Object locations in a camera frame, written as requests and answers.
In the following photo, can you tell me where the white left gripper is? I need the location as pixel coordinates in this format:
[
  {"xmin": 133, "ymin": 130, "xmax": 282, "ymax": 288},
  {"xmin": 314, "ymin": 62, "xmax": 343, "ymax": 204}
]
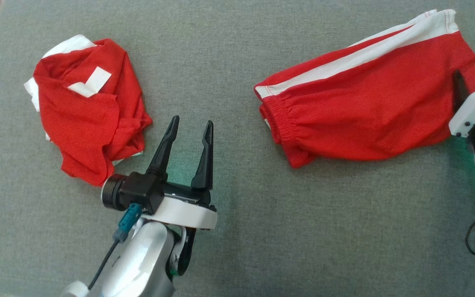
[{"xmin": 141, "ymin": 115, "xmax": 217, "ymax": 230}]

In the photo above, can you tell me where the red shorts white stripe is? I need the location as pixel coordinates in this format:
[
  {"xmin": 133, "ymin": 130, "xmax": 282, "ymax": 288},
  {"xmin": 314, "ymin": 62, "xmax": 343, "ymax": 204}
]
[{"xmin": 254, "ymin": 9, "xmax": 475, "ymax": 169}]

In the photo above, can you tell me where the red white basketball jersey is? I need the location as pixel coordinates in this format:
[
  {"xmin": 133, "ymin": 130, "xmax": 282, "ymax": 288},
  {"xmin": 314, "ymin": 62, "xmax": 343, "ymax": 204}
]
[{"xmin": 24, "ymin": 34, "xmax": 153, "ymax": 186}]

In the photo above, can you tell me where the large grey sofa seat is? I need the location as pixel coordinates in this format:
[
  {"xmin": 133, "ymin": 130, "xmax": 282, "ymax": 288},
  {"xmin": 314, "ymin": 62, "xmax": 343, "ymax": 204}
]
[{"xmin": 0, "ymin": 0, "xmax": 475, "ymax": 297}]

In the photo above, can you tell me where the black left cable teal plug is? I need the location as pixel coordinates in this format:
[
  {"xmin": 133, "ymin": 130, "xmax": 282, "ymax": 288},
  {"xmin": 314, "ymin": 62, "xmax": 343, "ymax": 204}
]
[{"xmin": 87, "ymin": 203, "xmax": 142, "ymax": 291}]

